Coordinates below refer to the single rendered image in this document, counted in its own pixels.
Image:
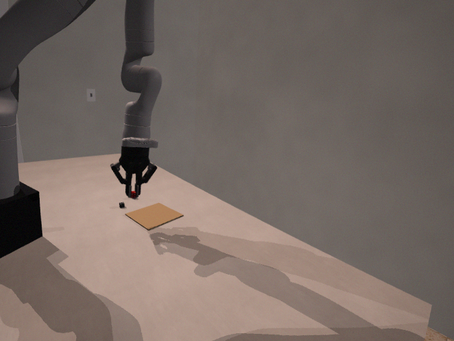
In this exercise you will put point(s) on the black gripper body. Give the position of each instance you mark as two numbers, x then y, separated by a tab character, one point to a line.
128	154

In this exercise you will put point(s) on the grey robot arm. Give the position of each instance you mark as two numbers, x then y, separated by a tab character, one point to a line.
28	23

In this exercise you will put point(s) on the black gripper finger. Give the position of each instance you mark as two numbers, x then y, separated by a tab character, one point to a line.
140	180
116	167

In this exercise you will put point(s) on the tan square mat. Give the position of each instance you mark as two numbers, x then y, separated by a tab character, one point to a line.
153	216

